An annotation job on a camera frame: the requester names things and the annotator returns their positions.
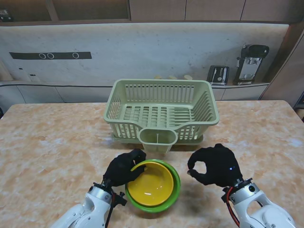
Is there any black silver coffee machine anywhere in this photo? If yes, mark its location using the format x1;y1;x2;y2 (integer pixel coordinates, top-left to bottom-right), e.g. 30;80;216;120
234;43;270;86

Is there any wooden wall cabinet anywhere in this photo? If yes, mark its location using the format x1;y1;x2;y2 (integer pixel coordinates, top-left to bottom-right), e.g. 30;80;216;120
0;0;304;24

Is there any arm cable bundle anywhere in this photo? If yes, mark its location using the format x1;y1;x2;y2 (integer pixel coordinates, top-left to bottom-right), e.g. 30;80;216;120
221;186;240;226
104;186;128;228

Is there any small dark box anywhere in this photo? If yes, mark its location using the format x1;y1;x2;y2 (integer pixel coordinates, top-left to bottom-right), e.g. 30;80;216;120
0;9;11;22

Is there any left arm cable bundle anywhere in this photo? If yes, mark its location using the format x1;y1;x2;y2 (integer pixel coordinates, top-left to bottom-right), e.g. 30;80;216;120
104;186;128;228

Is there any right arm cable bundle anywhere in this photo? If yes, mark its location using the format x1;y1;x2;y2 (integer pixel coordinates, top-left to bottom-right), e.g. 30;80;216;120
221;186;240;226

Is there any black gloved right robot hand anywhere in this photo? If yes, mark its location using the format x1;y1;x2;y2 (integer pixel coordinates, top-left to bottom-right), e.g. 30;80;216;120
187;143;244;187

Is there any white kitchen counter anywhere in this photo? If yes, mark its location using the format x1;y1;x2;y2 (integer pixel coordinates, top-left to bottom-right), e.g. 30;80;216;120
0;79;271;105

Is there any pale green plastic dish rack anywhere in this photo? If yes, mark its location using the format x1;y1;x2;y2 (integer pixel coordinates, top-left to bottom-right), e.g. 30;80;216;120
103;79;219;141

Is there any yellow plastic bowl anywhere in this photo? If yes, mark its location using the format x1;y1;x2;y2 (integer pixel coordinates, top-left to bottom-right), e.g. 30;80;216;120
127;161;174;207

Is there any black toaster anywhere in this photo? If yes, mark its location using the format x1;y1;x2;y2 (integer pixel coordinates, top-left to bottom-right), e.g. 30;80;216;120
206;65;230;86

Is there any black wall strip with rings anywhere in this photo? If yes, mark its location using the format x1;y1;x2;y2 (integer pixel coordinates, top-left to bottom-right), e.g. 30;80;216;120
9;51;92;60

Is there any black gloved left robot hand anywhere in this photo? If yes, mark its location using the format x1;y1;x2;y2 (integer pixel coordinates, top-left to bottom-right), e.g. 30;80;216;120
103;149;147;188

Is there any pale green cutlery holder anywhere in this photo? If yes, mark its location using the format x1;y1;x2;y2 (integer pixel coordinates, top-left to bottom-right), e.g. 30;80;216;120
138;127;178;154

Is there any small deep green bowl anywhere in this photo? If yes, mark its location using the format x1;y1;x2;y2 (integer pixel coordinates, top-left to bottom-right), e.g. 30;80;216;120
125;159;181;213

